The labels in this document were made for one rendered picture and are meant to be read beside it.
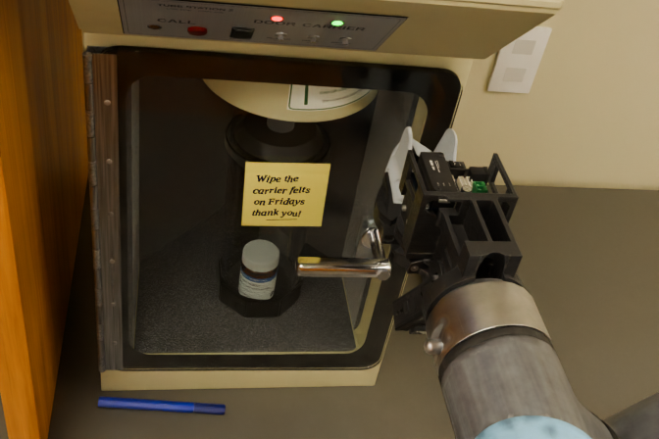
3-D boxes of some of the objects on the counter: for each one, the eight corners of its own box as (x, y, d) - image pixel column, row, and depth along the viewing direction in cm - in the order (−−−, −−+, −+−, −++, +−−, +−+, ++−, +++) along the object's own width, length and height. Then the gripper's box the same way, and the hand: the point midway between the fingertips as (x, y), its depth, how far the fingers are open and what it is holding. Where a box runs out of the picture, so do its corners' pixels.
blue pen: (99, 400, 89) (99, 394, 88) (225, 408, 91) (226, 402, 90) (97, 408, 88) (97, 402, 87) (224, 416, 90) (225, 411, 89)
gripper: (563, 260, 51) (475, 82, 67) (430, 258, 50) (371, 76, 66) (523, 345, 57) (449, 163, 73) (401, 346, 55) (354, 159, 71)
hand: (409, 157), depth 70 cm, fingers closed
